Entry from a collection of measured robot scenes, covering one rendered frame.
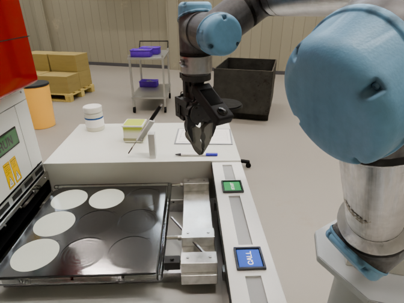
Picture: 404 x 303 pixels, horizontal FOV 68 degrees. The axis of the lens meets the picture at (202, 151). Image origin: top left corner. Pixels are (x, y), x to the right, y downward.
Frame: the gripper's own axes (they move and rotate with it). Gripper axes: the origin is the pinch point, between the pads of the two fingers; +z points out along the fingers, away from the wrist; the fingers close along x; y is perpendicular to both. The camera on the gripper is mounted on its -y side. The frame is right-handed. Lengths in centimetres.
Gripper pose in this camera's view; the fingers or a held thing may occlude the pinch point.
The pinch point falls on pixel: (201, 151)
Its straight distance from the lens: 78.8
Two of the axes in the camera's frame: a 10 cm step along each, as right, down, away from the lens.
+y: -5.4, -3.7, 7.5
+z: 0.1, 8.9, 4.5
